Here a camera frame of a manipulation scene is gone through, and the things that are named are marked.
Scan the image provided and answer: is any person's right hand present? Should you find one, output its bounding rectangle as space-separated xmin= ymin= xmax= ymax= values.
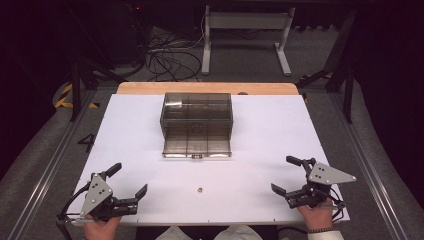
xmin=296 ymin=197 xmax=335 ymax=232

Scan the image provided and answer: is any smoky clear drawer cabinet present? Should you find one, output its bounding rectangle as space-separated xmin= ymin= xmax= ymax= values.
xmin=159 ymin=92 xmax=234 ymax=141

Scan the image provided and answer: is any tangle of black floor cables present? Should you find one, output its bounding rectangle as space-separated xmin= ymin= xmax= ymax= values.
xmin=143 ymin=28 xmax=203 ymax=83

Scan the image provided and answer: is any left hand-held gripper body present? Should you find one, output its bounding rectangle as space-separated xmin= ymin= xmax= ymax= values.
xmin=79 ymin=172 xmax=140 ymax=223

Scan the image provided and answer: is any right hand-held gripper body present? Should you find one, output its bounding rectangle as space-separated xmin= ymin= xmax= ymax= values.
xmin=285 ymin=157 xmax=358 ymax=210

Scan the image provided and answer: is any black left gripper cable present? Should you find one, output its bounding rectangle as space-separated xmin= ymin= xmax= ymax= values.
xmin=56 ymin=181 xmax=93 ymax=240

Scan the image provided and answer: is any person's left hand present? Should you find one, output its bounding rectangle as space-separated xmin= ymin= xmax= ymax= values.
xmin=83 ymin=214 xmax=123 ymax=240

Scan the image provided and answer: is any white metal desk frame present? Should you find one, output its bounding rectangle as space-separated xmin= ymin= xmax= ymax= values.
xmin=200 ymin=4 xmax=297 ymax=77

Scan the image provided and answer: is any black equipment case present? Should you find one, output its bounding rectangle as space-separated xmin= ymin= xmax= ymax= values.
xmin=108 ymin=0 xmax=149 ymax=66

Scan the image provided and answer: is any person's right leg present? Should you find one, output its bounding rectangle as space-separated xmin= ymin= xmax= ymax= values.
xmin=213 ymin=224 xmax=265 ymax=240

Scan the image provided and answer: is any black wristband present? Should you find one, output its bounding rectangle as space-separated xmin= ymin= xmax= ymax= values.
xmin=306 ymin=227 xmax=335 ymax=235

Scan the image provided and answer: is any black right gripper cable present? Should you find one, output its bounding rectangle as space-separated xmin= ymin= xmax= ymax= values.
xmin=328 ymin=186 xmax=347 ymax=224

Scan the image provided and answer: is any yellow black hazard tape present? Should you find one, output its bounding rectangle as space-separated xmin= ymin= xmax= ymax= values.
xmin=54 ymin=82 xmax=101 ymax=110

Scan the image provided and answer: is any black metal stand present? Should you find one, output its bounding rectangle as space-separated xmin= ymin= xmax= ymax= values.
xmin=67 ymin=59 xmax=128 ymax=123
xmin=295 ymin=9 xmax=357 ymax=125

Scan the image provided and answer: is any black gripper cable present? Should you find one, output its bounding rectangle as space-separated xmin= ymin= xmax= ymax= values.
xmin=56 ymin=181 xmax=93 ymax=240
xmin=328 ymin=186 xmax=347 ymax=224

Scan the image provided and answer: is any aluminium floor rail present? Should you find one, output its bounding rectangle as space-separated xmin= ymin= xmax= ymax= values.
xmin=6 ymin=89 xmax=99 ymax=240
xmin=327 ymin=92 xmax=412 ymax=240

